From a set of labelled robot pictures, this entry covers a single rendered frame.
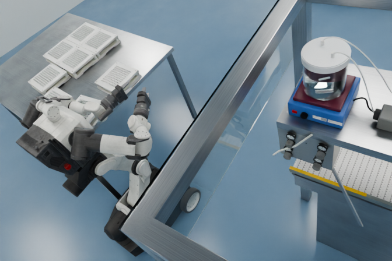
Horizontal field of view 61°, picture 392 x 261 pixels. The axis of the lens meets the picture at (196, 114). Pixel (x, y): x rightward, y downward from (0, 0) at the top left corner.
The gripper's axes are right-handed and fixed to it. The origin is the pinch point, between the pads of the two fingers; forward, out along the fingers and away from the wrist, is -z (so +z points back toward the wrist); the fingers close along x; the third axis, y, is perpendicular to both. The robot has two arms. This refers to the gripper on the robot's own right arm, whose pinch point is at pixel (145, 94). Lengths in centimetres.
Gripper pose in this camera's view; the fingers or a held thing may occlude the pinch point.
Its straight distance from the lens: 206.9
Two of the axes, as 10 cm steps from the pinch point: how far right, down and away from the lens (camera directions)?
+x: 2.6, 6.2, 7.4
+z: -0.7, 7.8, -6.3
